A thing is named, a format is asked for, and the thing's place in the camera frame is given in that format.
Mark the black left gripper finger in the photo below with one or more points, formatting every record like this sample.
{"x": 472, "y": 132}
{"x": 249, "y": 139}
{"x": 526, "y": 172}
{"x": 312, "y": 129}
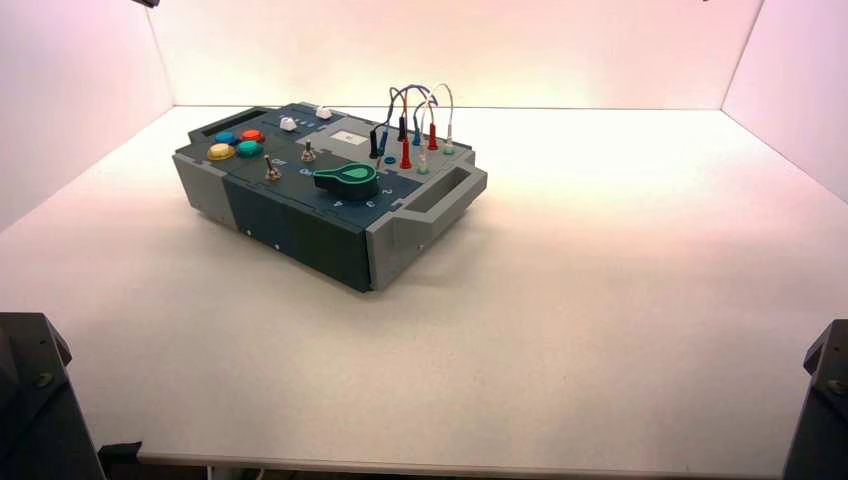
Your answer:
{"x": 147, "y": 2}

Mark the gray and teal control box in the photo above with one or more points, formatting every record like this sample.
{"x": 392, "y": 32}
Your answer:
{"x": 318, "y": 232}

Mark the blue push button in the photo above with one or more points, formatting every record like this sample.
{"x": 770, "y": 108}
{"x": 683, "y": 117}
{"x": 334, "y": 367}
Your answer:
{"x": 226, "y": 138}

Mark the yellow push button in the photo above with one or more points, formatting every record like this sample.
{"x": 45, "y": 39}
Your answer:
{"x": 220, "y": 152}

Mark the orange push button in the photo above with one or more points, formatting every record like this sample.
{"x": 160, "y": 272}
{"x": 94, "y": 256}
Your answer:
{"x": 252, "y": 136}

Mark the teal push button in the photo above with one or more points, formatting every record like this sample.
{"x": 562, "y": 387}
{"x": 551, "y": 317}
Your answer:
{"x": 250, "y": 149}

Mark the white rectangular label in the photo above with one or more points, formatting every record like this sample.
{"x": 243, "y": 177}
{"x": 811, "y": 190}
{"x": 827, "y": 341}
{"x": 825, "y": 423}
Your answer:
{"x": 348, "y": 138}

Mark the green rotary knob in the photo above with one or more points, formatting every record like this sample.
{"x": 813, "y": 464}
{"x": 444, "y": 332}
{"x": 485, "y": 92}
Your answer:
{"x": 351, "y": 183}

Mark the black table clamp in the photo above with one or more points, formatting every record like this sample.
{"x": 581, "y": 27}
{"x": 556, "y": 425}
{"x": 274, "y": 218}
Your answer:
{"x": 119, "y": 456}

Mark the white rocker switch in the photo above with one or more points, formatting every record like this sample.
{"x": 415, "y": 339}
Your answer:
{"x": 323, "y": 112}
{"x": 288, "y": 123}

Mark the metal toggle switch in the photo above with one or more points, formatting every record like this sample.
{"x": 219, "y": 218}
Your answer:
{"x": 308, "y": 154}
{"x": 272, "y": 172}

